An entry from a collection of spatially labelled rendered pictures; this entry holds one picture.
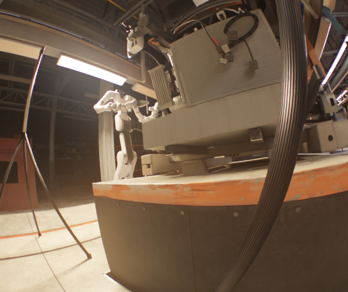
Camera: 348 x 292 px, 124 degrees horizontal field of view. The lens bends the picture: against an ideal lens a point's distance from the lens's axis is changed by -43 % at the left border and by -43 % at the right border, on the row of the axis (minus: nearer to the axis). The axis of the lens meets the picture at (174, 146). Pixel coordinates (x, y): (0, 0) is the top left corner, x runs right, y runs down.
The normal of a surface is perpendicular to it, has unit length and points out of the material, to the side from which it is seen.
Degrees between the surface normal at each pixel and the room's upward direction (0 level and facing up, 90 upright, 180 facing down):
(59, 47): 90
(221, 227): 90
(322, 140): 90
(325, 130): 90
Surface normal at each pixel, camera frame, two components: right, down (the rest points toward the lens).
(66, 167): 0.82, -0.16
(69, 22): 0.11, 0.99
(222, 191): -0.56, -0.04
